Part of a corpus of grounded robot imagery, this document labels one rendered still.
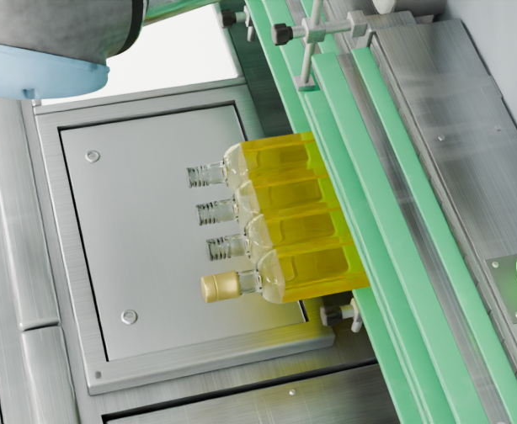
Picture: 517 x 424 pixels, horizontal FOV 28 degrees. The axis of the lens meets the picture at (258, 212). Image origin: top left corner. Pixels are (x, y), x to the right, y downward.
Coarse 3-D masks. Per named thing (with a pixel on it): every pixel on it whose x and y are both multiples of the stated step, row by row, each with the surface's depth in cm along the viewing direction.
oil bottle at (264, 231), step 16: (288, 208) 137; (304, 208) 137; (320, 208) 137; (336, 208) 137; (256, 224) 135; (272, 224) 135; (288, 224) 135; (304, 224) 136; (320, 224) 136; (336, 224) 136; (256, 240) 134; (272, 240) 134; (288, 240) 134; (304, 240) 134; (256, 256) 135
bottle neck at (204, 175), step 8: (192, 168) 141; (200, 168) 141; (208, 168) 141; (216, 168) 141; (192, 176) 140; (200, 176) 140; (208, 176) 140; (216, 176) 141; (224, 176) 141; (192, 184) 140; (200, 184) 141; (208, 184) 141
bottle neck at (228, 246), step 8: (208, 240) 135; (216, 240) 135; (224, 240) 135; (232, 240) 135; (240, 240) 135; (208, 248) 136; (216, 248) 134; (224, 248) 134; (232, 248) 135; (240, 248) 135; (208, 256) 136; (216, 256) 134; (224, 256) 135; (232, 256) 135
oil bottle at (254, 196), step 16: (272, 176) 140; (288, 176) 140; (304, 176) 140; (320, 176) 140; (240, 192) 138; (256, 192) 138; (272, 192) 138; (288, 192) 138; (304, 192) 139; (320, 192) 139; (240, 208) 137; (256, 208) 137; (272, 208) 137; (240, 224) 139
